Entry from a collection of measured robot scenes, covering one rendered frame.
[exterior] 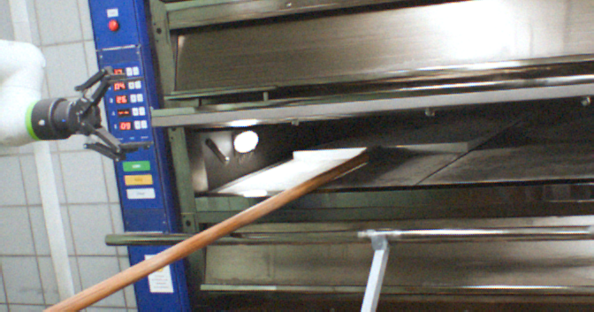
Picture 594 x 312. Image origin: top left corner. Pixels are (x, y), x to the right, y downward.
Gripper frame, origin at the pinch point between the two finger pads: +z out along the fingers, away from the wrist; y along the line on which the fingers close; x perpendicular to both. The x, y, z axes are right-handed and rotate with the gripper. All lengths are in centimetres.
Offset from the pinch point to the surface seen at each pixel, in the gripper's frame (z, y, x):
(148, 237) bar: -16.6, 31.4, -17.9
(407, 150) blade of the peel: 15, 29, -103
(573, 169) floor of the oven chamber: 70, 30, -71
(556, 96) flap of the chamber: 77, 8, -40
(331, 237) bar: 31.4, 31.9, -17.6
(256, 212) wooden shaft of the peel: 7.5, 28.5, -28.1
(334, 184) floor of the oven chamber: 9, 30, -66
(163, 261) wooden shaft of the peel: 7.8, 29.0, 10.8
